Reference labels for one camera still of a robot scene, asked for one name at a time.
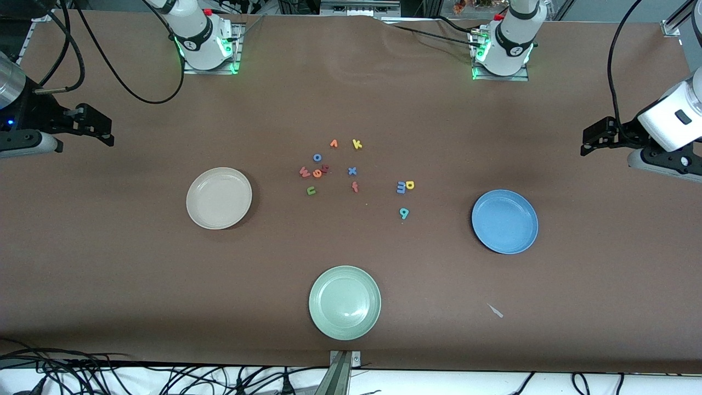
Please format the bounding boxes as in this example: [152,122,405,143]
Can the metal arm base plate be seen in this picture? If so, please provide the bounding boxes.
[471,30,530,83]
[183,22,243,76]

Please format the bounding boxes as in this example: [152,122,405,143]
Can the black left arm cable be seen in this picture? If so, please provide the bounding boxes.
[607,0,643,132]

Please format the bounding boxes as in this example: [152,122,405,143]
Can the black base cable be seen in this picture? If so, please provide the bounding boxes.
[392,25,480,44]
[433,15,483,35]

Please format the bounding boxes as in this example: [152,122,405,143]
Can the pale green round plate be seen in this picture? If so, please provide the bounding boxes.
[308,266,382,341]

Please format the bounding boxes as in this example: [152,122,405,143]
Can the blue round plate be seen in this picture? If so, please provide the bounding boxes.
[472,189,539,255]

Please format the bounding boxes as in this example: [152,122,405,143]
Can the tangled black cable bundle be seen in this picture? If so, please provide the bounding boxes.
[0,337,330,395]

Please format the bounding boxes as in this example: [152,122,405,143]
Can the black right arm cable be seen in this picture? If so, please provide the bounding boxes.
[33,0,185,105]

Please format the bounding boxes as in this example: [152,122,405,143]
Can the aluminium frame extrusion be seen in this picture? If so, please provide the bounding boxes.
[16,7,58,64]
[661,0,702,38]

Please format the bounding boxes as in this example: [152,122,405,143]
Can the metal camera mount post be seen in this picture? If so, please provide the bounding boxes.
[315,350,363,395]

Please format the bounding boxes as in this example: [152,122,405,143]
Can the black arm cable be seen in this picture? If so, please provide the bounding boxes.
[607,0,643,132]
[33,0,185,105]

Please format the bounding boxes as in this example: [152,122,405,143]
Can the brown table cover sheet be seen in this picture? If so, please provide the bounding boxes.
[0,10,702,375]

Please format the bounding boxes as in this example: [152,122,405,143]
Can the beige brown round plate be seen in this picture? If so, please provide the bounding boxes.
[186,167,253,230]

